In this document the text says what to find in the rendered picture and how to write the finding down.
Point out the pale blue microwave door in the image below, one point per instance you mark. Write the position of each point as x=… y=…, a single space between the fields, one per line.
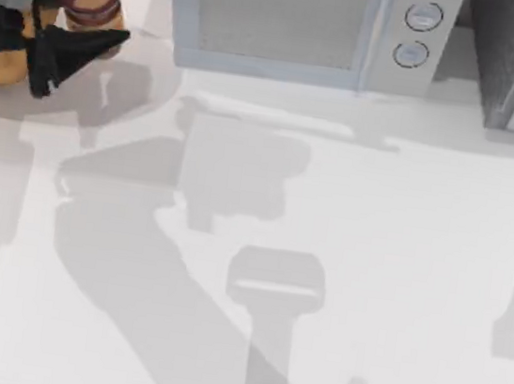
x=273 y=68

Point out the pale microwave oven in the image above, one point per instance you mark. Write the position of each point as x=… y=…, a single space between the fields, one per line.
x=414 y=80

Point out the round grey microwave knob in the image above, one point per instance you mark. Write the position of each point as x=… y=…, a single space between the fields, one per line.
x=424 y=16
x=410 y=54

